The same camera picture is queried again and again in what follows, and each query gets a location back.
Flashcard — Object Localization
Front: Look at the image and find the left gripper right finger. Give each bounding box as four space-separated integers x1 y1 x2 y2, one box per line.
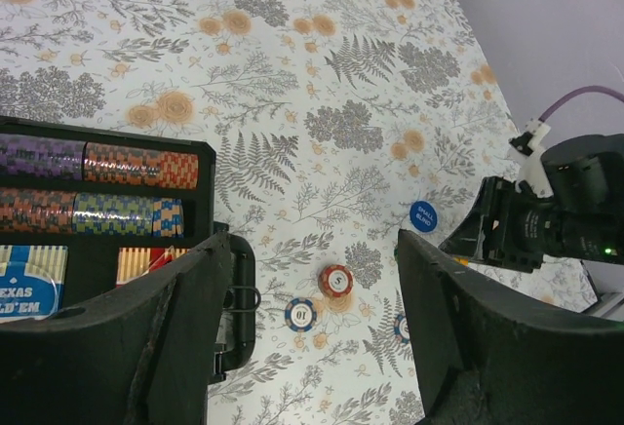
398 230 623 424

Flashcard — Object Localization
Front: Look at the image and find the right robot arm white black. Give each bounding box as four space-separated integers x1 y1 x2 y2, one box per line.
440 135 623 273

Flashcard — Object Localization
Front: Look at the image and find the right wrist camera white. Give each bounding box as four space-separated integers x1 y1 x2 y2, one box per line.
509 119 553 198

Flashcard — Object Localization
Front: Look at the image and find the black poker set case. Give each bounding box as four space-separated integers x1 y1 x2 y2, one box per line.
0 115 259 382

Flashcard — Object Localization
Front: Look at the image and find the orange green chip row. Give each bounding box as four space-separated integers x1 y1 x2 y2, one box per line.
1 188 184 238

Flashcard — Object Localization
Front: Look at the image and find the red poker chip stack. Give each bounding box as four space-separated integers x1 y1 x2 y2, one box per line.
319 264 353 298

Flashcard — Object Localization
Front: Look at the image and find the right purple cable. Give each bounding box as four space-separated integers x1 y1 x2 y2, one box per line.
538 86 624 127

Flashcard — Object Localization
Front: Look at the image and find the red playing card deck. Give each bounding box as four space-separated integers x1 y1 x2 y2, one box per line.
116 247 189 287

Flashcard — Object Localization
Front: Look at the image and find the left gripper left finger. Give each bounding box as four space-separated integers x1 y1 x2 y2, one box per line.
1 232 232 424

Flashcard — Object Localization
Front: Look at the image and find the blue small blind button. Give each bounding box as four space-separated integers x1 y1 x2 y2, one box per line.
409 200 438 233

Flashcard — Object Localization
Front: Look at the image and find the purple chip row in case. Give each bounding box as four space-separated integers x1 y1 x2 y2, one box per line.
0 133 200 190

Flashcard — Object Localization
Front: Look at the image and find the blue poker chip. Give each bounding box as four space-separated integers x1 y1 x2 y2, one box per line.
393 313 410 344
284 297 318 332

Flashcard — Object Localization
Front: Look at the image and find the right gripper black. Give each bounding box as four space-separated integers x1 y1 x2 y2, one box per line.
439 176 556 273

